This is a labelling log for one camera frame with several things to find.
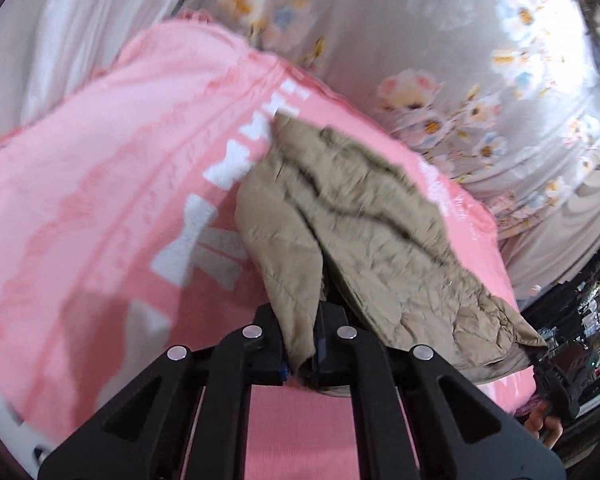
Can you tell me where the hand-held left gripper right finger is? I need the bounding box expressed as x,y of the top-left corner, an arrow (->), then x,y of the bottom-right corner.
313,302 -> 567,480

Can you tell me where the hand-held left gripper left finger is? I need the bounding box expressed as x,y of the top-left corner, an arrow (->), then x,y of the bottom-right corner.
37,304 -> 287,480

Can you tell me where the tan quilted jacket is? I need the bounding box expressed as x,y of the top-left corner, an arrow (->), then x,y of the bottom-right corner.
234,114 -> 549,400

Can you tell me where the person's right hand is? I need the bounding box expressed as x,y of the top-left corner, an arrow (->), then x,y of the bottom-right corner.
524,401 -> 564,452

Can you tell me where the pink blanket with white print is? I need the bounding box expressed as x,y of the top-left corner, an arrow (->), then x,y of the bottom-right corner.
0,10 -> 537,480

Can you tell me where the grey floral bed sheet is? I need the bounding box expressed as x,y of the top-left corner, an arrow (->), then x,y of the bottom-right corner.
182,0 -> 600,303

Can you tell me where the white satin curtain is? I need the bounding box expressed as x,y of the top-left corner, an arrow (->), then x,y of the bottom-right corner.
0,0 -> 206,133

